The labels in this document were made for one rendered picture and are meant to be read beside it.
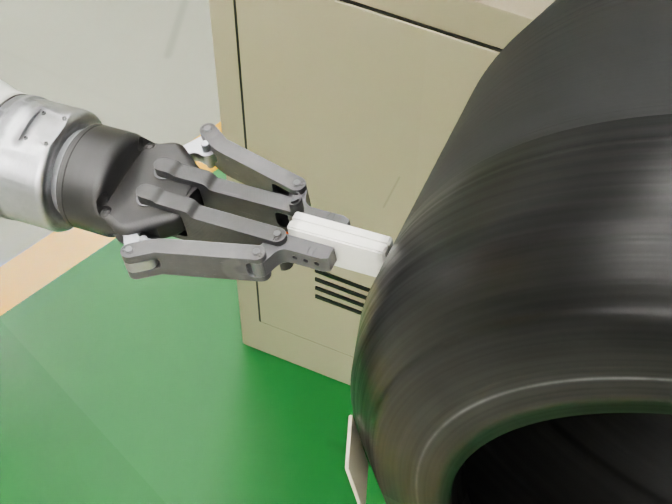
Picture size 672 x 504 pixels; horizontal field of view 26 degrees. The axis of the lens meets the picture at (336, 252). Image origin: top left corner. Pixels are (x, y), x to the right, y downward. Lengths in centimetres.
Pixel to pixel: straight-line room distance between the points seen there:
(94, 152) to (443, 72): 70
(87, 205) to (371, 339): 25
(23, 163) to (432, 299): 35
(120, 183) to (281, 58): 74
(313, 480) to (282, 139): 60
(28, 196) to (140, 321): 136
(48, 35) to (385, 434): 200
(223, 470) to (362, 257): 131
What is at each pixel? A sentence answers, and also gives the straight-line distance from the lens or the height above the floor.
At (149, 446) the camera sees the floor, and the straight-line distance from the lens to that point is 226.
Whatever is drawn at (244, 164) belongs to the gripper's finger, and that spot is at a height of 121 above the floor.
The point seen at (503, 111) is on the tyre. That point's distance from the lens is 83.
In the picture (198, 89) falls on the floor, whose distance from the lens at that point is 266.
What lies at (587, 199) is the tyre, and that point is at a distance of 71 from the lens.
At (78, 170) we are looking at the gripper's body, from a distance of 100.
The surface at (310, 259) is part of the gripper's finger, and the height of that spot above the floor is 121.
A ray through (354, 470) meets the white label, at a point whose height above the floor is 114.
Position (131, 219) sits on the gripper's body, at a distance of 99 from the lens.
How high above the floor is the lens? 199
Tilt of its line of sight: 55 degrees down
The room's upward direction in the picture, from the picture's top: straight up
